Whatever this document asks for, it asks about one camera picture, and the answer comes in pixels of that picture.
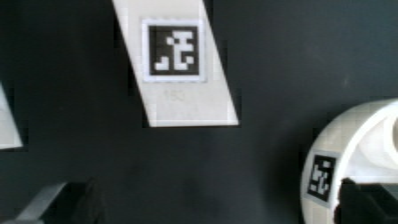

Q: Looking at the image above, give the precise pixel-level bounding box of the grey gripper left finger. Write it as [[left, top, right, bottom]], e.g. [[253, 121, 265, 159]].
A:
[[11, 180, 107, 224]]

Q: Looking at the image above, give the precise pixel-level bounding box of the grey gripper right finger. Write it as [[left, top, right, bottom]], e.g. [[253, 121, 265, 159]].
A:
[[336, 178, 398, 224]]

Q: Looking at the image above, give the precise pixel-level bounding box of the white round stool seat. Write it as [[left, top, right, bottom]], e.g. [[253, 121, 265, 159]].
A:
[[301, 98, 398, 224]]

